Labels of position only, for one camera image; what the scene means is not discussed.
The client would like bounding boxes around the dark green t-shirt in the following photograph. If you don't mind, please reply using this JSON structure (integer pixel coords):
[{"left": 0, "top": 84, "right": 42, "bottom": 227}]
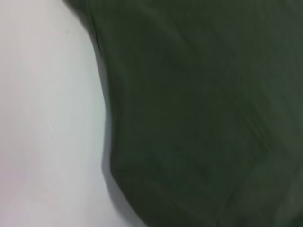
[{"left": 62, "top": 0, "right": 303, "bottom": 227}]

